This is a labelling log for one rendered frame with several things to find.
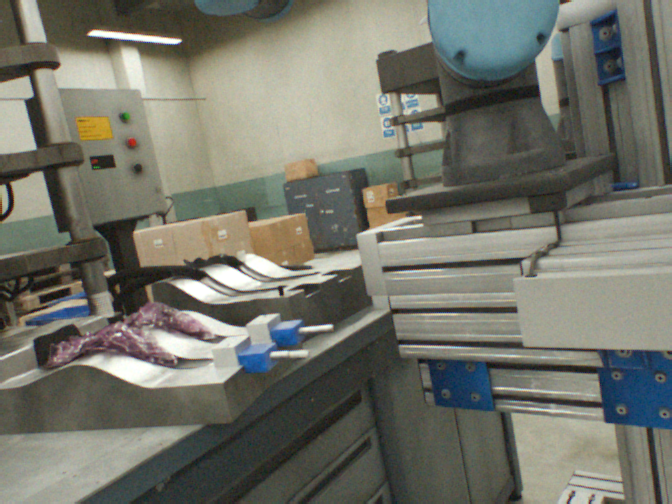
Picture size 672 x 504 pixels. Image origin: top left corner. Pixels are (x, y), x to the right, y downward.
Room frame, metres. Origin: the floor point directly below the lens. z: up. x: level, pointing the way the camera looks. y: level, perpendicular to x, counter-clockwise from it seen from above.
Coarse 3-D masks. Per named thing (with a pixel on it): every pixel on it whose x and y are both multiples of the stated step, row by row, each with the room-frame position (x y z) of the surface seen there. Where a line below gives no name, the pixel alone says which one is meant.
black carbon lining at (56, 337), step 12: (72, 324) 0.99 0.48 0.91; (48, 336) 0.96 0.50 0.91; (60, 336) 0.98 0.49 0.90; (72, 336) 0.99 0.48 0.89; (228, 336) 0.93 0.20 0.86; (36, 348) 0.92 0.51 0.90; (48, 348) 0.95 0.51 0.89; (36, 360) 0.90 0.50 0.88; (180, 360) 0.83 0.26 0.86; (192, 360) 0.83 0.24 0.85; (204, 360) 0.82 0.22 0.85
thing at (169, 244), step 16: (176, 224) 5.36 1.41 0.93; (192, 224) 4.95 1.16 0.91; (208, 224) 4.94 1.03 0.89; (224, 224) 5.10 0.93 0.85; (240, 224) 5.28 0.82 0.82; (144, 240) 5.26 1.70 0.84; (160, 240) 5.16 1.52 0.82; (176, 240) 5.07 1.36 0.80; (192, 240) 4.97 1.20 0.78; (208, 240) 4.90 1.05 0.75; (224, 240) 5.07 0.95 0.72; (240, 240) 5.24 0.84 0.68; (144, 256) 5.28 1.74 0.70; (160, 256) 5.18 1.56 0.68; (176, 256) 5.08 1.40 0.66; (192, 256) 4.99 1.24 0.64; (208, 256) 4.91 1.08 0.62
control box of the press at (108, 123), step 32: (32, 96) 1.72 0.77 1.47; (64, 96) 1.69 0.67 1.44; (96, 96) 1.77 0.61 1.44; (128, 96) 1.86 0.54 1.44; (32, 128) 1.75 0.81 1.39; (96, 128) 1.74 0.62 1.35; (128, 128) 1.83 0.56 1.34; (96, 160) 1.72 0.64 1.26; (128, 160) 1.81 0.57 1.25; (96, 192) 1.71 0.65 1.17; (128, 192) 1.79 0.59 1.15; (160, 192) 1.88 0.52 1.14; (64, 224) 1.73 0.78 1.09; (96, 224) 1.69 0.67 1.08; (128, 224) 1.83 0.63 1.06; (128, 256) 1.80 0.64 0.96
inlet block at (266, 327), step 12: (252, 324) 0.87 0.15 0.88; (264, 324) 0.86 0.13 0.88; (276, 324) 0.89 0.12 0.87; (288, 324) 0.87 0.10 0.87; (300, 324) 0.87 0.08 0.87; (252, 336) 0.87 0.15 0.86; (264, 336) 0.86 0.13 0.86; (276, 336) 0.86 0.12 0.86; (288, 336) 0.85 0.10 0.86; (300, 336) 0.87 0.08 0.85
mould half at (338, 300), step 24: (216, 264) 1.31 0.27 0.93; (264, 264) 1.34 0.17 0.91; (360, 264) 1.18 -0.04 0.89; (168, 288) 1.18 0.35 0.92; (192, 288) 1.16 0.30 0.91; (240, 288) 1.20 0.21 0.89; (264, 288) 1.16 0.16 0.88; (288, 288) 1.07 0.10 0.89; (336, 288) 1.10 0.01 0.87; (360, 288) 1.17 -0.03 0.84; (216, 312) 1.10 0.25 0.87; (240, 312) 1.06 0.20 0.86; (264, 312) 1.03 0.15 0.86; (288, 312) 0.99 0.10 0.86; (312, 312) 1.03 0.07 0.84; (336, 312) 1.09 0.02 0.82; (312, 336) 1.02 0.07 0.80
